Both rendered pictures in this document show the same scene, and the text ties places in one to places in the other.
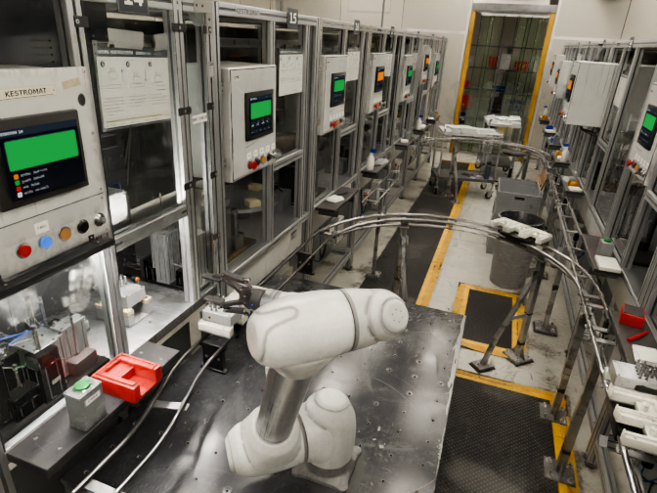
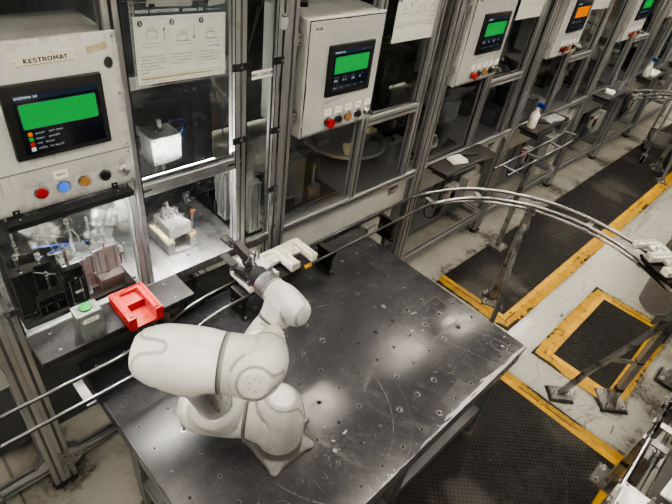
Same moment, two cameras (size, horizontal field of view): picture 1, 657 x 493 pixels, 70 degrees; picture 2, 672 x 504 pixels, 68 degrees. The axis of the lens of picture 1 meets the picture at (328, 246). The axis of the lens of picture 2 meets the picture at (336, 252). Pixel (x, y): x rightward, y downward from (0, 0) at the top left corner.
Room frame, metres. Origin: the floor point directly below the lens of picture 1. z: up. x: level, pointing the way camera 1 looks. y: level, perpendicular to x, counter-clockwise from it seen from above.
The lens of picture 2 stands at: (0.28, -0.47, 2.27)
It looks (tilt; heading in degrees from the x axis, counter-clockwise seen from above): 38 degrees down; 22
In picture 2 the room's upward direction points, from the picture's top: 9 degrees clockwise
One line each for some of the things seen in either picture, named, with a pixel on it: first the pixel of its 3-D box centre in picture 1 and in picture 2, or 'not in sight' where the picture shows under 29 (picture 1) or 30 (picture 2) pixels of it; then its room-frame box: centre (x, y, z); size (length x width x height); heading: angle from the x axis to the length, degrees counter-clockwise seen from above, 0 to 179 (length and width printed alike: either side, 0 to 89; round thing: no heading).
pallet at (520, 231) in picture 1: (518, 233); (665, 267); (2.86, -1.23, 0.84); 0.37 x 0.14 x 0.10; 39
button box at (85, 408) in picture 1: (83, 402); (87, 318); (1.01, 0.65, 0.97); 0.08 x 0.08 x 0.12; 71
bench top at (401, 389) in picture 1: (315, 380); (321, 357); (1.53, 0.02, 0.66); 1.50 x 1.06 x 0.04; 161
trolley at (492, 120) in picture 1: (499, 146); not in sight; (7.66, -2.64, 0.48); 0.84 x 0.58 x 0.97; 169
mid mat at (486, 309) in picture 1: (488, 316); (605, 341); (3.18, -1.28, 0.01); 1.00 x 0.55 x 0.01; 161
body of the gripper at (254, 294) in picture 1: (252, 297); (254, 273); (1.36, 0.24, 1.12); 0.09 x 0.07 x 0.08; 71
